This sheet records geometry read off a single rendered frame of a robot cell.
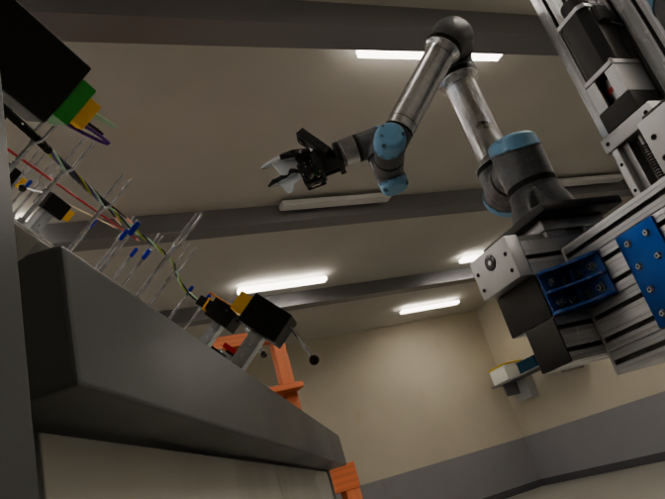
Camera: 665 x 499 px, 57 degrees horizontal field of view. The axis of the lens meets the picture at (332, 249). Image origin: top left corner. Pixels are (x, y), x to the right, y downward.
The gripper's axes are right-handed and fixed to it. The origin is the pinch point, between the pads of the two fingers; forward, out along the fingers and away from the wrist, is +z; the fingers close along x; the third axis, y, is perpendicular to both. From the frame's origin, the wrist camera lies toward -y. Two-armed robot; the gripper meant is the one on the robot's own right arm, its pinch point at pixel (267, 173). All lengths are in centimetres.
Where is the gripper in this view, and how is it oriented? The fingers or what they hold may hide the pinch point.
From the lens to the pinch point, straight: 166.0
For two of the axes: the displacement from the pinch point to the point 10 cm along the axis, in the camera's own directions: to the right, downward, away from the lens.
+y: 3.3, 8.1, -4.8
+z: -9.4, 3.5, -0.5
